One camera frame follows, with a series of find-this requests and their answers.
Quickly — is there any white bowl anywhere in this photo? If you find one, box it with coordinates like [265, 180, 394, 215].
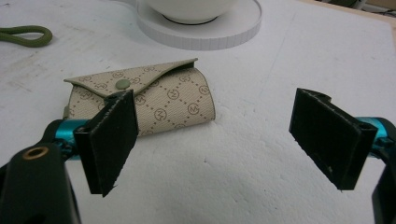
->
[146, 0, 237, 25]

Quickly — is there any olive green cord loop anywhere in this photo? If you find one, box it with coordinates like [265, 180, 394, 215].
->
[0, 25, 53, 49]

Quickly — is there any beige patterned snap pouch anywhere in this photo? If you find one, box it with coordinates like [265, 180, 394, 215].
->
[63, 57, 217, 137]

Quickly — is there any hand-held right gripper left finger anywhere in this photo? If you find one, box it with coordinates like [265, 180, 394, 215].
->
[41, 89, 139, 198]

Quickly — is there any white round stand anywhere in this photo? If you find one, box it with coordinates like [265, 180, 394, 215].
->
[135, 0, 263, 51]

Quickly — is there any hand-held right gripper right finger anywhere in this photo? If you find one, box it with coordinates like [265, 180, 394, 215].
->
[289, 88, 396, 191]

